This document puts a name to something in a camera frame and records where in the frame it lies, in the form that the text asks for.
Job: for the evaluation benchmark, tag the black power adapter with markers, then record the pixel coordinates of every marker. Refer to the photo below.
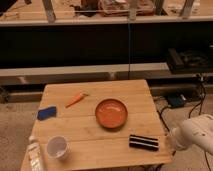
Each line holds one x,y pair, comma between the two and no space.
176,100

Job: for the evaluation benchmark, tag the orange toy carrot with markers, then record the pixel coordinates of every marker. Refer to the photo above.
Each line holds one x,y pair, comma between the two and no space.
76,99

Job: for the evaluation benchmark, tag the black box on shelf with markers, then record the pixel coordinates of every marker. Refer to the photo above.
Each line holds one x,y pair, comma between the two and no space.
189,62

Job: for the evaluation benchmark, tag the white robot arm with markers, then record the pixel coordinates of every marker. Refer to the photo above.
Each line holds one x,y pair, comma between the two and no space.
196,130

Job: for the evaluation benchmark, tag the blue sponge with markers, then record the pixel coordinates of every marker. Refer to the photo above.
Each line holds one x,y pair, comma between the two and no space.
47,113

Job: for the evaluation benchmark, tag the white paper cup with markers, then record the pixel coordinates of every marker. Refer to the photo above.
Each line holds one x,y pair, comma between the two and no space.
57,148

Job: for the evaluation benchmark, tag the orange round plate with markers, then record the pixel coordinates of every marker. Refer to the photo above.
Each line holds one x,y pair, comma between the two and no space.
111,113

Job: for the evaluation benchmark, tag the clear plastic bottle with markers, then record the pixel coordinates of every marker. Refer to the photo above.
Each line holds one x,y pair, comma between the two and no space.
35,155

